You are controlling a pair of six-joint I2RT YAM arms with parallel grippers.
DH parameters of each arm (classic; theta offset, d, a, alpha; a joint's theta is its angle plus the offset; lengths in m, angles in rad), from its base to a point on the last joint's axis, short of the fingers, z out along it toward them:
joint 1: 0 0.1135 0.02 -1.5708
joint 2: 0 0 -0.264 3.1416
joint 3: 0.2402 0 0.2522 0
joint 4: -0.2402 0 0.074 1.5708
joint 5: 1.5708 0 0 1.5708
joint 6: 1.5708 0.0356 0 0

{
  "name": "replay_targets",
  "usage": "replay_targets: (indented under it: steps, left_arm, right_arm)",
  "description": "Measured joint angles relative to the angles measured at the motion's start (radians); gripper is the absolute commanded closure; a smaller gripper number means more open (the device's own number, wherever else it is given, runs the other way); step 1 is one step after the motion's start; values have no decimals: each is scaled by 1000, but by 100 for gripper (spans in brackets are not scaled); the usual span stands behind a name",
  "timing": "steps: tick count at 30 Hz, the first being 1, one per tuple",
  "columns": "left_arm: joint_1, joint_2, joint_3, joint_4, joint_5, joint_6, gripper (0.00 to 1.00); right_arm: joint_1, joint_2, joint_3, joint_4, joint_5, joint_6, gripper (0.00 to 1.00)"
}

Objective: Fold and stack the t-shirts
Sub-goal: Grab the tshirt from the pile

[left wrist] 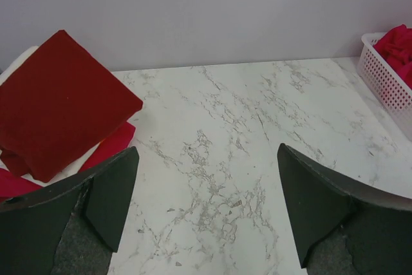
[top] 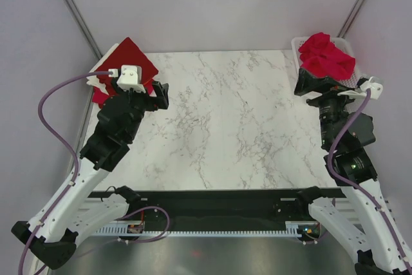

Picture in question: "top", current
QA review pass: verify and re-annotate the bright red t shirt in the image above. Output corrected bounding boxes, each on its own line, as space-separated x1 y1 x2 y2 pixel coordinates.
298 32 356 81

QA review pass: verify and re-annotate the dark red folded shirt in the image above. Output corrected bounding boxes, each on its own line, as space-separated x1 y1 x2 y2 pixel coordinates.
95 37 158 84

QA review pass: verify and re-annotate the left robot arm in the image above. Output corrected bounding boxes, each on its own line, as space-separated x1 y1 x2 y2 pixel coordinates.
12 81 169 270

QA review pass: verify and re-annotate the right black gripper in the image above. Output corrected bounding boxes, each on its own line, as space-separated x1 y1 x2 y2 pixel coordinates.
294 66 364 147

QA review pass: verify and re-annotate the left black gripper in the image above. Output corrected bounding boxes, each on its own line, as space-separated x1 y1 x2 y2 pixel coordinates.
111 79 169 141

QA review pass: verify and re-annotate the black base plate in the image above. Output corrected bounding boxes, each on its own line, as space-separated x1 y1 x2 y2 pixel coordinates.
86 187 347 232

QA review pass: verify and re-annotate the red folded shirt bottom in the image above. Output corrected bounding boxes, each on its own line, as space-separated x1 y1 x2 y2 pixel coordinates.
91 79 154 108

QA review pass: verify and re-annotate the right aluminium frame post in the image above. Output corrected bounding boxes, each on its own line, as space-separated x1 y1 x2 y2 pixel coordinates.
336 0 386 39

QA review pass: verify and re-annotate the aluminium frame post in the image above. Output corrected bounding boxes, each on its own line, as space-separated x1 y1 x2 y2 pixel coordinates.
336 0 386 39
63 0 102 59

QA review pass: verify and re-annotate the white plastic basket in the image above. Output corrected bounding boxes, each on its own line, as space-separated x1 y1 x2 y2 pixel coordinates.
291 32 361 88

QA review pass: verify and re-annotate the white slotted cable duct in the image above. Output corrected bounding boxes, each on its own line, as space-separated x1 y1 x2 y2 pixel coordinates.
92 221 319 238

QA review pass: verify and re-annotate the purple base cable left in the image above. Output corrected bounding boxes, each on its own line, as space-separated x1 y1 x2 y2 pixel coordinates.
117 206 171 244

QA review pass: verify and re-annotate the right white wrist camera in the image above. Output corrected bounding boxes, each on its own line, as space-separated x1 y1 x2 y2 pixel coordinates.
337 76 383 100

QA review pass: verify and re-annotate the left aluminium frame post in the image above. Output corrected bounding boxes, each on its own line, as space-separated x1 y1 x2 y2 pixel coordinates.
63 0 102 59

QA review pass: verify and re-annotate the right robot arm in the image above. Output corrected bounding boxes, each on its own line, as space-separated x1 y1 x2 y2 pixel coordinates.
294 68 411 274

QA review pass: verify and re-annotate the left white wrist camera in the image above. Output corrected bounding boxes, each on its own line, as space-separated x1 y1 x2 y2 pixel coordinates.
109 65 145 93

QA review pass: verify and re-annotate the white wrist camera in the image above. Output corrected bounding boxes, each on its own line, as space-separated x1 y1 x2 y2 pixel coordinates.
337 76 383 100
109 65 145 93

